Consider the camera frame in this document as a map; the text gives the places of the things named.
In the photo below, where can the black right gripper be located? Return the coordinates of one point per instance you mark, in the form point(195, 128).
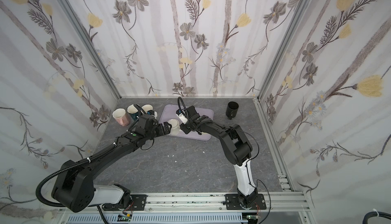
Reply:
point(188, 124)

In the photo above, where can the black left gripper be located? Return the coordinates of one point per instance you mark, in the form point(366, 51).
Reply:
point(160, 128)

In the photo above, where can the white ceramic mug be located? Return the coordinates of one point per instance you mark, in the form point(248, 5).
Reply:
point(175, 126)

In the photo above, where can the grey ceramic mug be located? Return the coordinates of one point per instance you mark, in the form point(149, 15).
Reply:
point(147, 108)

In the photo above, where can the dark green ceramic mug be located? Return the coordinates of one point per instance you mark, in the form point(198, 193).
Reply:
point(134, 111)

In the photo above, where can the pink ceramic mug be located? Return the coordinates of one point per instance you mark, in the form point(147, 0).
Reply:
point(121, 116)

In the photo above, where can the black ceramic mug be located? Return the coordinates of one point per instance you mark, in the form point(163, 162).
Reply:
point(232, 109)

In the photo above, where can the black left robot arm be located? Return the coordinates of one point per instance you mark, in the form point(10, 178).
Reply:
point(74, 187)

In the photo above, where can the small circuit board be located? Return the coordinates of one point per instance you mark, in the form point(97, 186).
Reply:
point(124, 217)

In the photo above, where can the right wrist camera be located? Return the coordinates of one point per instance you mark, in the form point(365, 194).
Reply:
point(181, 117)

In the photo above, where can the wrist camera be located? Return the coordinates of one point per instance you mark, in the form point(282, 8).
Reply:
point(181, 117)
point(153, 113)

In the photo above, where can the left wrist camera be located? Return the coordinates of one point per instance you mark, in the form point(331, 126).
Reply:
point(153, 113)

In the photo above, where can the white slotted cable duct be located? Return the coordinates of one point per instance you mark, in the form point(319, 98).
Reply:
point(177, 218)

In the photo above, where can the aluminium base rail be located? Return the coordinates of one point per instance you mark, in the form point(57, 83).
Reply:
point(215, 201)

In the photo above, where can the aluminium right corner post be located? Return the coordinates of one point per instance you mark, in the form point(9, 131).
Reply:
point(292, 28)

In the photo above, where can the aluminium corner post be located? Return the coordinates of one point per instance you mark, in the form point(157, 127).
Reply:
point(83, 36)
point(292, 28)

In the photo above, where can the aluminium left corner post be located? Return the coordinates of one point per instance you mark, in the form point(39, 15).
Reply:
point(83, 36)

